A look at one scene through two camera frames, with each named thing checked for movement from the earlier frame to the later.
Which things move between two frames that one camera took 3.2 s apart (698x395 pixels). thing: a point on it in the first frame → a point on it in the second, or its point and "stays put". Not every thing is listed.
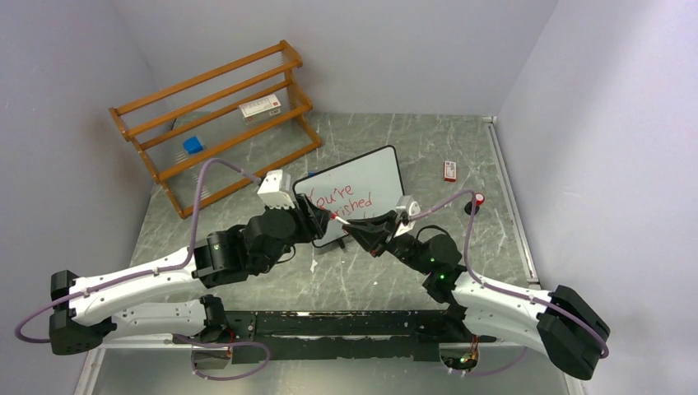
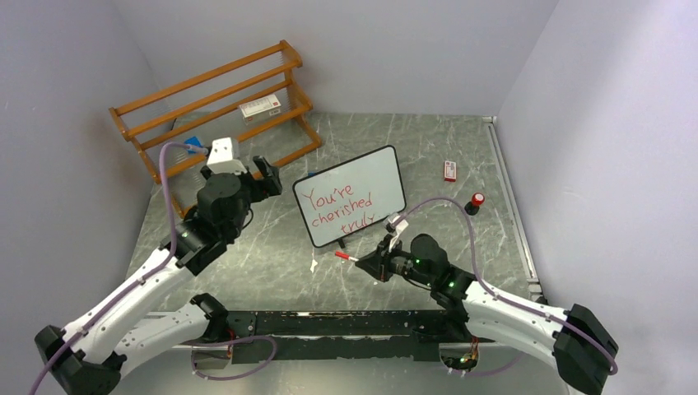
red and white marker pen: x=333 y=216 → x=344 y=255
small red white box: x=450 y=171 stays put
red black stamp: x=479 y=200 stays put
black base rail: x=416 y=334 stays put
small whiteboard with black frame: x=368 y=184 stays put
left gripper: x=313 y=220 → x=271 y=174
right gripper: x=373 y=233 → x=378 y=265
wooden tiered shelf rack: x=211 y=131 stays put
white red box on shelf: x=260 y=109 stays put
